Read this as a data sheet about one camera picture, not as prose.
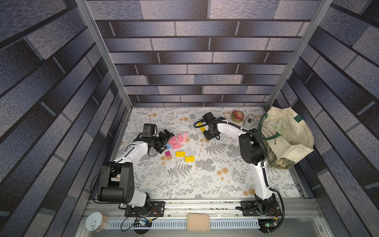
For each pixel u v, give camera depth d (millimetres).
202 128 796
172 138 999
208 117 839
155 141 755
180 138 1004
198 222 713
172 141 1000
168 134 813
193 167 881
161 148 853
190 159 916
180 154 932
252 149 579
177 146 975
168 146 963
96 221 657
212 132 856
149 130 711
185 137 1006
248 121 1067
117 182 434
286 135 967
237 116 1106
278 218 698
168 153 940
